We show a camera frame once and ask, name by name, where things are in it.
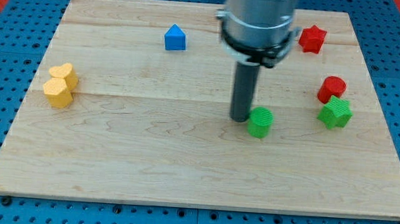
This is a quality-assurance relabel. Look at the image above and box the green cylinder block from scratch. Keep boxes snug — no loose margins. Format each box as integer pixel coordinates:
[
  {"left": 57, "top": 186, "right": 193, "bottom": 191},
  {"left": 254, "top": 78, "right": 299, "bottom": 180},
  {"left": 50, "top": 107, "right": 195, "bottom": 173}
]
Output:
[{"left": 247, "top": 107, "right": 274, "bottom": 139}]

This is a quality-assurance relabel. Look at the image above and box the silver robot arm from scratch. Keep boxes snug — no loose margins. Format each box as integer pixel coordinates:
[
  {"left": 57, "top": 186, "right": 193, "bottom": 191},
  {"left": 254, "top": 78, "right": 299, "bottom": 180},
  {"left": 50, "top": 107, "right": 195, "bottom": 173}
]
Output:
[{"left": 216, "top": 0, "right": 299, "bottom": 68}]

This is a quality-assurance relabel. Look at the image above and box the red star block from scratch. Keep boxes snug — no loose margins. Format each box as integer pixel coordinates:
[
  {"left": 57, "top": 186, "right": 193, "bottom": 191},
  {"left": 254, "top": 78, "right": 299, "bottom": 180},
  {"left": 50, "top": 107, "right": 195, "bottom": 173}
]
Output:
[{"left": 299, "top": 25, "right": 327, "bottom": 54}]

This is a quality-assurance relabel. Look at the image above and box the green star block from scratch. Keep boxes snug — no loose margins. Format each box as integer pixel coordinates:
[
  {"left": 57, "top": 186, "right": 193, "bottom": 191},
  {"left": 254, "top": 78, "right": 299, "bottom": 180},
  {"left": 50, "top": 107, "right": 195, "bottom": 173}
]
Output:
[{"left": 317, "top": 95, "right": 353, "bottom": 130}]

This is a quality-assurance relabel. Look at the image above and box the wooden board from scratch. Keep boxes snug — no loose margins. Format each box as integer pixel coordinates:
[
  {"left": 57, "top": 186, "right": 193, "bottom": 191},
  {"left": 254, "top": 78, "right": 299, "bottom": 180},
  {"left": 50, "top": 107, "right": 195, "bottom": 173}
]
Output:
[{"left": 0, "top": 0, "right": 400, "bottom": 220}]

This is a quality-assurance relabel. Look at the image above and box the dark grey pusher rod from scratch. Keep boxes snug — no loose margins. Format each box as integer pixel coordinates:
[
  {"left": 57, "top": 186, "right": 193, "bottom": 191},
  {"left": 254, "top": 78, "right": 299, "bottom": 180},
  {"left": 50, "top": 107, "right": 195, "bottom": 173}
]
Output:
[{"left": 230, "top": 63, "right": 261, "bottom": 123}]

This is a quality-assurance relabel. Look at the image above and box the blue triangle block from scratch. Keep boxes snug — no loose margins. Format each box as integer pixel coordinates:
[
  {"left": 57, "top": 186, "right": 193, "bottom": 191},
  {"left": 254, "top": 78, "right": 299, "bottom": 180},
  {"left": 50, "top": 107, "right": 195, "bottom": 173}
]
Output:
[{"left": 164, "top": 24, "right": 187, "bottom": 51}]

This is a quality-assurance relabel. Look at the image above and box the red cylinder block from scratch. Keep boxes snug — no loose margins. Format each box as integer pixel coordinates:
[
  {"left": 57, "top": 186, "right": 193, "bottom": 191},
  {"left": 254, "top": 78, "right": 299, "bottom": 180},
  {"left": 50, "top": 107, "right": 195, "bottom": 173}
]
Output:
[{"left": 317, "top": 76, "right": 347, "bottom": 104}]

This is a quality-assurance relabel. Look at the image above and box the yellow heart block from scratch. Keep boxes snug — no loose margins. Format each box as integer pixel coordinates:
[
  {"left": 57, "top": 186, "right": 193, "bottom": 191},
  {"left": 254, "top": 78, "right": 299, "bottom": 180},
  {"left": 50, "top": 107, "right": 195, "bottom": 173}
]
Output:
[{"left": 49, "top": 63, "right": 79, "bottom": 91}]

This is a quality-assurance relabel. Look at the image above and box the yellow hexagon block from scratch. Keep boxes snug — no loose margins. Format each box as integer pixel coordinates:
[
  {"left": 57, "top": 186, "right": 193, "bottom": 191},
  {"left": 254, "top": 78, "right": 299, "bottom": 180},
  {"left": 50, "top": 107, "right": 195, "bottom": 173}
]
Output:
[{"left": 43, "top": 77, "right": 73, "bottom": 108}]

